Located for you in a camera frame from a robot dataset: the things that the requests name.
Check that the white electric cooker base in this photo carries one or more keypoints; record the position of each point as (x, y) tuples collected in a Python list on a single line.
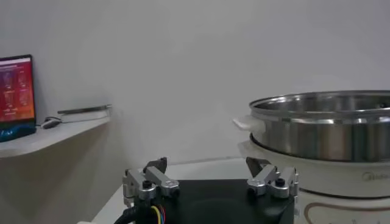
[(329, 179)]

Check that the white side desk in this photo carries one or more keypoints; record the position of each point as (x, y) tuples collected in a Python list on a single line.
[(45, 137)]

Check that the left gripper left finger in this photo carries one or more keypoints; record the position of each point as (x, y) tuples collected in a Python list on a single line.
[(137, 182)]

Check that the stainless steel steamer basket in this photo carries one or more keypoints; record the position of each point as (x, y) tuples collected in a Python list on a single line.
[(320, 137)]

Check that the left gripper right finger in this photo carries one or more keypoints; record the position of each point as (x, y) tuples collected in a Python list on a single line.
[(286, 182)]

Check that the flat white box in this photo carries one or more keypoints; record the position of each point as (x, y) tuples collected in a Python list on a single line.
[(85, 117)]

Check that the laptop with red screen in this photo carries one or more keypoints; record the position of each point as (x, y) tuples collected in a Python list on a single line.
[(15, 91)]

